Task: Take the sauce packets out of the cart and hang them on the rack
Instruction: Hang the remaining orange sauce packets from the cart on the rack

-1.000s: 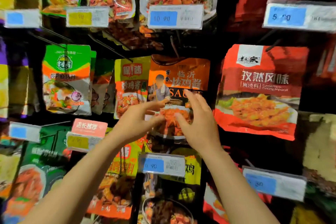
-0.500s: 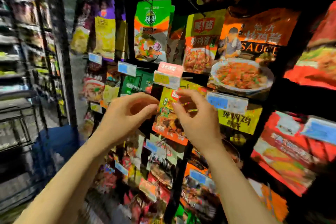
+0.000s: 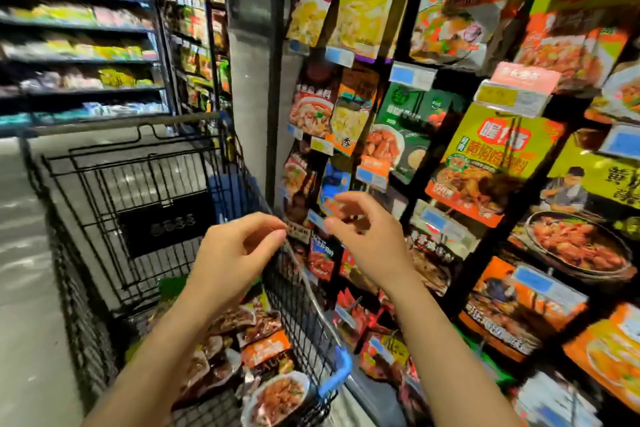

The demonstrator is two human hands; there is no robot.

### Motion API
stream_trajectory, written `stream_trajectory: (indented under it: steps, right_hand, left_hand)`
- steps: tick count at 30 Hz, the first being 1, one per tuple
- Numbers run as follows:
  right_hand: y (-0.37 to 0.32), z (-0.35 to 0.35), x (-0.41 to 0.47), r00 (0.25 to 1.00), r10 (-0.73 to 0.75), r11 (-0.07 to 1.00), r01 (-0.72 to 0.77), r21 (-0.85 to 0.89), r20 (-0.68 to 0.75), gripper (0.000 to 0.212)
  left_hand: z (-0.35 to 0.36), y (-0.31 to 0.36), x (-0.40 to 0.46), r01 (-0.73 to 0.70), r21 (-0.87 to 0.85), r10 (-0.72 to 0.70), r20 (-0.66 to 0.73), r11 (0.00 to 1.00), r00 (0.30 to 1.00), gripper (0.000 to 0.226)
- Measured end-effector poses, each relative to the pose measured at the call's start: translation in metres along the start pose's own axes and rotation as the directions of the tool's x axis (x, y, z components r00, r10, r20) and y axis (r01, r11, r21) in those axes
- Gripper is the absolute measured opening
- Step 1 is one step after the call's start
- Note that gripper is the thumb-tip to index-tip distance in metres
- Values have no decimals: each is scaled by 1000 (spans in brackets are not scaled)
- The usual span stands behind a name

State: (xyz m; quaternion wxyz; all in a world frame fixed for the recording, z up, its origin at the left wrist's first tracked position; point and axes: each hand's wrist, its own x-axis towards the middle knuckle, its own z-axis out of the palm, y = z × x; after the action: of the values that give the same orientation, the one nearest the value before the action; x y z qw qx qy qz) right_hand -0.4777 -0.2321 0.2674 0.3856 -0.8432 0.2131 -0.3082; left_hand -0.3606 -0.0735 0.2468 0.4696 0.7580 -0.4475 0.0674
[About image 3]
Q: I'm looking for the person's right hand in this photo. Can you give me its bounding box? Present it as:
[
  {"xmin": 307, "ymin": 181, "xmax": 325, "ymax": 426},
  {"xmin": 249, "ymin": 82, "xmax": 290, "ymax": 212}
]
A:
[{"xmin": 323, "ymin": 191, "xmax": 416, "ymax": 292}]

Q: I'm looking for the person's left hand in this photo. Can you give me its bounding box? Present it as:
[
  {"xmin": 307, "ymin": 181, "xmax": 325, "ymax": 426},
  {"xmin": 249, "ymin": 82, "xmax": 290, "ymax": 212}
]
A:
[{"xmin": 182, "ymin": 212, "xmax": 290, "ymax": 315}]

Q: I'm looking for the heap of mixed packets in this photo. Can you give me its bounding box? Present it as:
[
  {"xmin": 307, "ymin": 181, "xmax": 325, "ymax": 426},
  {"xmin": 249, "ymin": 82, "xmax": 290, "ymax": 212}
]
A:
[{"xmin": 125, "ymin": 276, "xmax": 312, "ymax": 427}]

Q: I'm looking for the stack of dark green packets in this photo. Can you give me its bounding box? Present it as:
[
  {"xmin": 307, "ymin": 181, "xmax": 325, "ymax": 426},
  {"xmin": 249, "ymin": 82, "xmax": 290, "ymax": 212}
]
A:
[{"xmin": 362, "ymin": 83, "xmax": 467, "ymax": 186}]

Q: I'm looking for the stack of lime orange packets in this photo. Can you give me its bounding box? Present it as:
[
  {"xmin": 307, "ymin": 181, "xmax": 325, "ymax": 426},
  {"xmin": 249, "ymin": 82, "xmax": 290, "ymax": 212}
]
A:
[{"xmin": 425, "ymin": 103, "xmax": 566, "ymax": 228}]

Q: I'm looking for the black wire shopping cart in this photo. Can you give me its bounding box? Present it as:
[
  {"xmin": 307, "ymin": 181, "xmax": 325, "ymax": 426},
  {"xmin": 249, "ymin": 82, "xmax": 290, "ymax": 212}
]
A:
[{"xmin": 19, "ymin": 111, "xmax": 353, "ymax": 427}]

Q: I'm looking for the black display shelf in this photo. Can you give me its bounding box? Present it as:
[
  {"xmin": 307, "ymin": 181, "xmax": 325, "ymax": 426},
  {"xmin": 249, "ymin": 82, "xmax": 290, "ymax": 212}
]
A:
[{"xmin": 265, "ymin": 0, "xmax": 640, "ymax": 427}]

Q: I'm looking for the stack of green orange packets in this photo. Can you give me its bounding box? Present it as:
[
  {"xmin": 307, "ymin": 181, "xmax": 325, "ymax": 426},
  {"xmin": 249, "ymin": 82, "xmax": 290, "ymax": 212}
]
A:
[{"xmin": 409, "ymin": 0, "xmax": 537, "ymax": 68}]

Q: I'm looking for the person's right forearm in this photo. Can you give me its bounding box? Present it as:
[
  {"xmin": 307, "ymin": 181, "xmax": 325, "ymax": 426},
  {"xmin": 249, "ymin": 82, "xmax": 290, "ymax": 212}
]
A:
[{"xmin": 385, "ymin": 276, "xmax": 523, "ymax": 427}]

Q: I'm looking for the person's left forearm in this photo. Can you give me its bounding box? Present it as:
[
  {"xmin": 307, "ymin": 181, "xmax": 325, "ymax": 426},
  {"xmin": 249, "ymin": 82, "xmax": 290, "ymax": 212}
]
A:
[{"xmin": 82, "ymin": 291, "xmax": 233, "ymax": 427}]

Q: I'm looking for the blue plastic panel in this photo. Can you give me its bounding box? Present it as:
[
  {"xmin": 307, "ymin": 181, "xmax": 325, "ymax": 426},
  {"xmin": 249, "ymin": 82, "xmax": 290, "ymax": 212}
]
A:
[{"xmin": 207, "ymin": 173, "xmax": 262, "ymax": 224}]

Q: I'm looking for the blue cart handle cap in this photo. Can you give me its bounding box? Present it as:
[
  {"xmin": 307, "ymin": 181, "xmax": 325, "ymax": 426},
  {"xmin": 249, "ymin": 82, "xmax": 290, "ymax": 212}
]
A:
[{"xmin": 317, "ymin": 346, "xmax": 353, "ymax": 400}]

